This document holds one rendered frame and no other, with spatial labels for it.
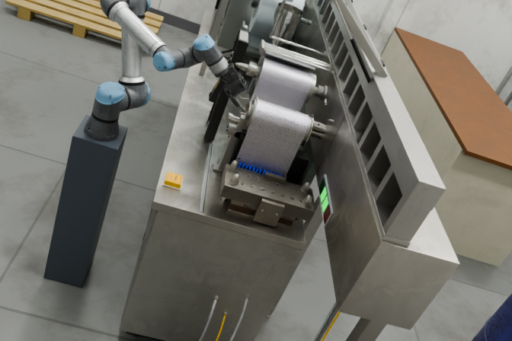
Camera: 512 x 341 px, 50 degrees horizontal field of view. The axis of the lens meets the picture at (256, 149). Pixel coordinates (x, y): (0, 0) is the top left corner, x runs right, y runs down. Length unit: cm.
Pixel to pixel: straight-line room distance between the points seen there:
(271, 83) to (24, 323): 161
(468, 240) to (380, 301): 292
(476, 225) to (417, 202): 303
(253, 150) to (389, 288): 93
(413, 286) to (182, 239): 102
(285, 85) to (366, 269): 109
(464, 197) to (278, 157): 223
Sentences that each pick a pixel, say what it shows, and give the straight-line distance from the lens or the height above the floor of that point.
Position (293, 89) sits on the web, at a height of 134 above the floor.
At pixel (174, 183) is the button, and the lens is 231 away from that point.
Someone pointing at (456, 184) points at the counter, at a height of 59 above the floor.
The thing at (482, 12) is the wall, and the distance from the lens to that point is 674.
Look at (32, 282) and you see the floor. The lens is 305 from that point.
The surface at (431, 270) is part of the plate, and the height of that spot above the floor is 139.
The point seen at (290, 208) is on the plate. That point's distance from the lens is 228.
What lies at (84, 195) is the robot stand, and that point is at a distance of 264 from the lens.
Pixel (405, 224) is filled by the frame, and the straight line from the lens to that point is 157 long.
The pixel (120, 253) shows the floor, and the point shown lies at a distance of 326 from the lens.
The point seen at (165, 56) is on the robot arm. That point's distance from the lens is 211.
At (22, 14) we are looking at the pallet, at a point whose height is 4.
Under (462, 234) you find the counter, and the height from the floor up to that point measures 19.
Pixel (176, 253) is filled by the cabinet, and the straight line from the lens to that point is 238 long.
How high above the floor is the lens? 228
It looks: 30 degrees down
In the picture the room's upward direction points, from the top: 23 degrees clockwise
